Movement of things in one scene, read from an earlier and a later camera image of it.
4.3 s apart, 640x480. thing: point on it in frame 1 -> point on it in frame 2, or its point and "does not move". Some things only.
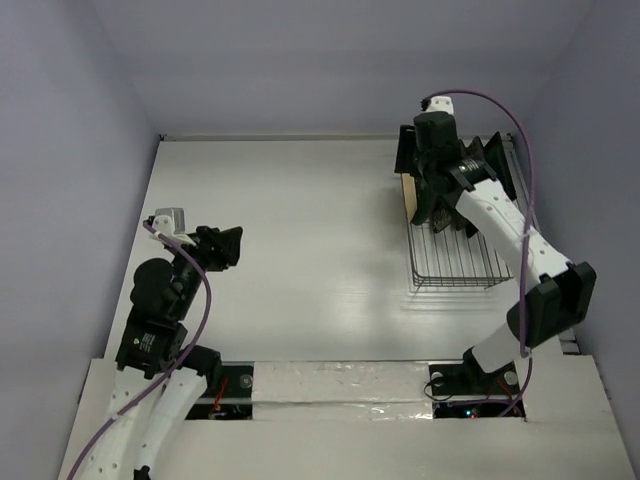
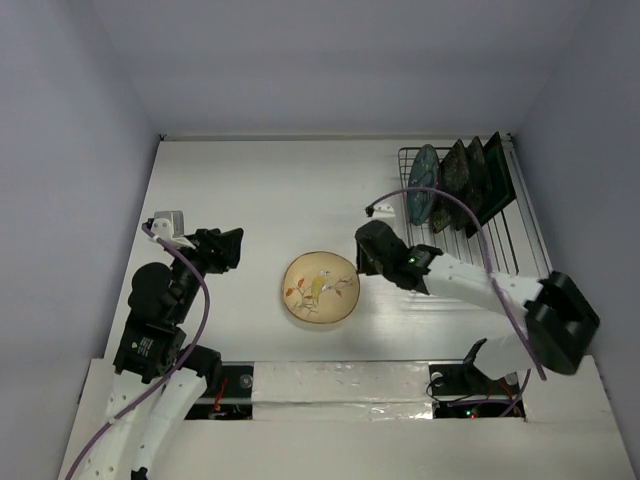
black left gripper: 221,247 does not move
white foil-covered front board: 373,421 does not move
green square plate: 495,157 does not move
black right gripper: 405,150 -> 364,255
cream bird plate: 410,195 -> 321,287
